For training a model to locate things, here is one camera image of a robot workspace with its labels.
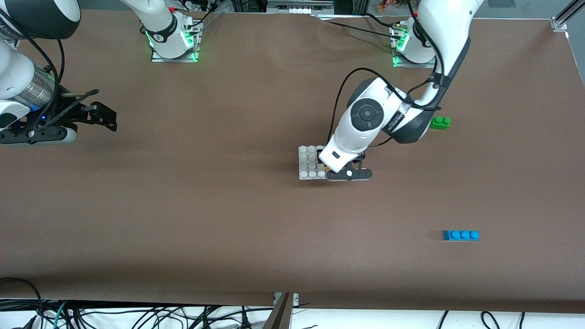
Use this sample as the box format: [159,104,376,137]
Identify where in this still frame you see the grey background device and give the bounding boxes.
[266,0,335,15]

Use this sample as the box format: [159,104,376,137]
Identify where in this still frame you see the white power strip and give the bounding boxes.
[174,0,218,12]

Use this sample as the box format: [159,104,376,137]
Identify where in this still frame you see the black looped floor cable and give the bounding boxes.
[0,277,44,329]

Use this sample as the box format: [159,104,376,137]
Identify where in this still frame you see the aluminium corner profile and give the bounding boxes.
[551,0,585,32]

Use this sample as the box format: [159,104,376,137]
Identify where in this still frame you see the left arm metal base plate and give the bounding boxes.
[391,23,439,69]

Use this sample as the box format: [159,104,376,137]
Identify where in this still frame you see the blue three-stud block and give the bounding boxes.
[442,230,480,242]

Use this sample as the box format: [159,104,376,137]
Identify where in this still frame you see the black cable at power strip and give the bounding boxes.
[183,0,224,32]

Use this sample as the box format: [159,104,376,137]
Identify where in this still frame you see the short black base cable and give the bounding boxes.
[363,12,396,27]

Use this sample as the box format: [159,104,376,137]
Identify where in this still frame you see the long black base cable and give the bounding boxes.
[320,18,398,39]

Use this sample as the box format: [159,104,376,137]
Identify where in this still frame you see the teal floor cable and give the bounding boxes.
[53,301,68,329]

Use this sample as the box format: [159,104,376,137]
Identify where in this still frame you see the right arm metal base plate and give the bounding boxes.
[151,17,202,63]

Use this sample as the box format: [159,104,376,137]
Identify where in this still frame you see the dark metal post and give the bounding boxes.
[263,292,293,329]

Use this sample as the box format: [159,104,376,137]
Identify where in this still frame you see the brown table cover sheet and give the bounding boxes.
[0,8,585,313]

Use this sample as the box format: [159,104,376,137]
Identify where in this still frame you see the white studded base plate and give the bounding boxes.
[298,145,328,180]

